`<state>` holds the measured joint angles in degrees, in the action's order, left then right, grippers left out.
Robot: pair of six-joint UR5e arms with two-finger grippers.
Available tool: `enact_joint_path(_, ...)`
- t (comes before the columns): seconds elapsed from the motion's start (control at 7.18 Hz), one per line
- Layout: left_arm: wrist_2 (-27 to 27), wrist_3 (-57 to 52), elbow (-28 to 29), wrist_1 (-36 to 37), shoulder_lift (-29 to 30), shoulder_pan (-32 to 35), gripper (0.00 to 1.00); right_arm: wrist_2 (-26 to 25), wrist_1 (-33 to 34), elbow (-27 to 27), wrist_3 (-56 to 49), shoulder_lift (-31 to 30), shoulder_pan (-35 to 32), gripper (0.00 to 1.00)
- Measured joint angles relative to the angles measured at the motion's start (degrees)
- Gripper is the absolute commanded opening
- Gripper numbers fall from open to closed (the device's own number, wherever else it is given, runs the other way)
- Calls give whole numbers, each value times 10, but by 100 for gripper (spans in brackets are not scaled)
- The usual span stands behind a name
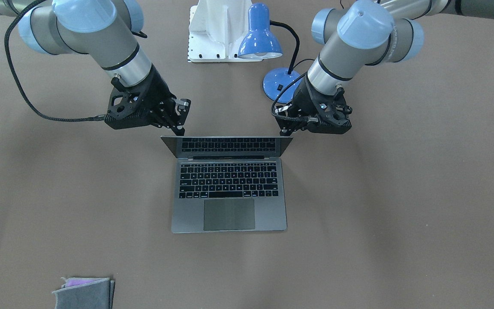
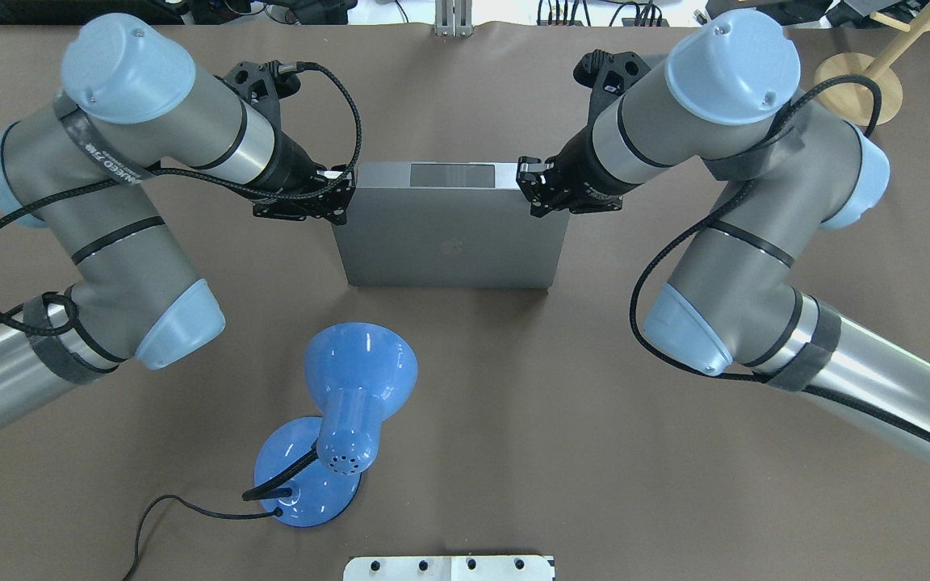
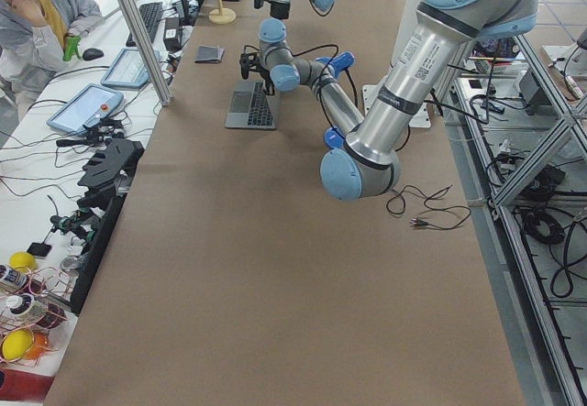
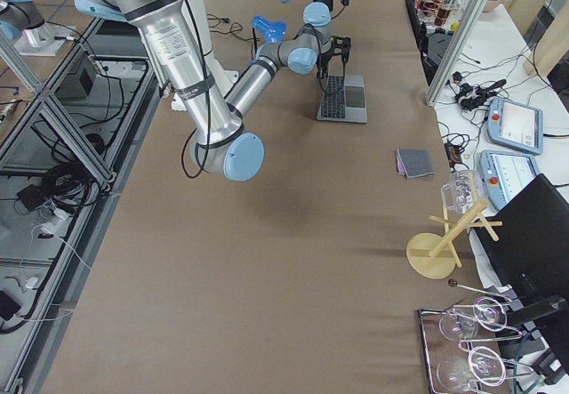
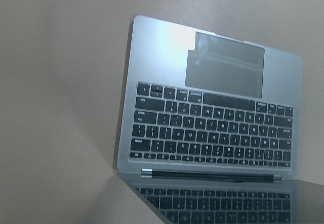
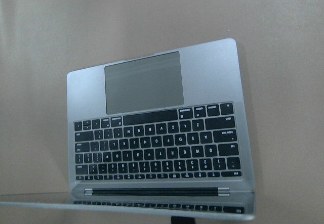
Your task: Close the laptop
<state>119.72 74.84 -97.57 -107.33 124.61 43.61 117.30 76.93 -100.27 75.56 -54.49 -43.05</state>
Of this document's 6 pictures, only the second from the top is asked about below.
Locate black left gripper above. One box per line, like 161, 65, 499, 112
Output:
253, 168, 357, 227

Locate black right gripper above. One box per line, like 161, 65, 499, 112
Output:
516, 156, 622, 218

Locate grey laptop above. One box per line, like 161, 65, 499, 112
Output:
333, 161, 571, 288

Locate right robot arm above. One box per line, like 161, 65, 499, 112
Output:
517, 10, 930, 464

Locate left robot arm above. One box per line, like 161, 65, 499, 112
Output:
0, 12, 354, 428

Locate blue desk lamp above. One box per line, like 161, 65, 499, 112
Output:
242, 321, 418, 527

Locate wooden stand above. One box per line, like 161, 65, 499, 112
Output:
813, 3, 930, 126

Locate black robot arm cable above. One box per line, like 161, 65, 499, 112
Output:
0, 61, 362, 338

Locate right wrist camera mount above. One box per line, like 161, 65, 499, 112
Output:
572, 49, 667, 115

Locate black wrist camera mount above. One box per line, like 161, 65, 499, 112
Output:
219, 61, 300, 128

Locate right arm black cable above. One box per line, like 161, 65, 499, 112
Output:
629, 74, 930, 477

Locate black lamp power cable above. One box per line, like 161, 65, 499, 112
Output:
121, 494, 284, 581

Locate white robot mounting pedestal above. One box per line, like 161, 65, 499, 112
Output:
342, 554, 557, 580

